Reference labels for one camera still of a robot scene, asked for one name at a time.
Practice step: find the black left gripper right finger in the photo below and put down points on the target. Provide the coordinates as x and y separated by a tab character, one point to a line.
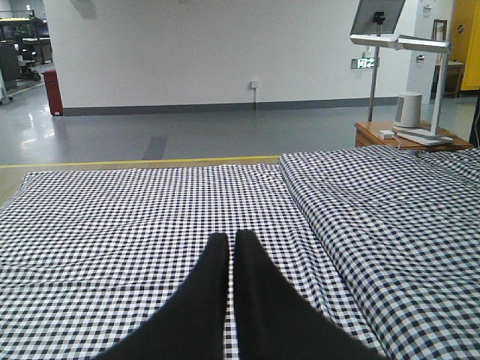
273	321

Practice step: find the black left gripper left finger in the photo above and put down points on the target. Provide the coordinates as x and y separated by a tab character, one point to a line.
190	325

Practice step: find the checkered bed sheet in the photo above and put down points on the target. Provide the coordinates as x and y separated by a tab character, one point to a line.
88	256

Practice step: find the checkered quilt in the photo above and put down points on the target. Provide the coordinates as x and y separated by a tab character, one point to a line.
402	230

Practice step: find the wooden nightstand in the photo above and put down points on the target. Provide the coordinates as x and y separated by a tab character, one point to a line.
368	133

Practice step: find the white charger adapter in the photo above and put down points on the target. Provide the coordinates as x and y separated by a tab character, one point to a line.
386	134

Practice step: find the white cylindrical speaker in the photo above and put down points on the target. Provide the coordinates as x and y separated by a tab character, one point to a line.
408	110

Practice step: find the green exit sign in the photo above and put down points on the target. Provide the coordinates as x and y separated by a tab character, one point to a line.
363	63

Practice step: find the red bin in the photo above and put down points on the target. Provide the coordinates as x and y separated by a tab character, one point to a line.
53	92

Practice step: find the tablet on floor stand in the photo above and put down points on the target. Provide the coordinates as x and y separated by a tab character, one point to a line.
374	25

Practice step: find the yellow cabinet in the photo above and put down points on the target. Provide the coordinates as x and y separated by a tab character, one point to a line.
465	41

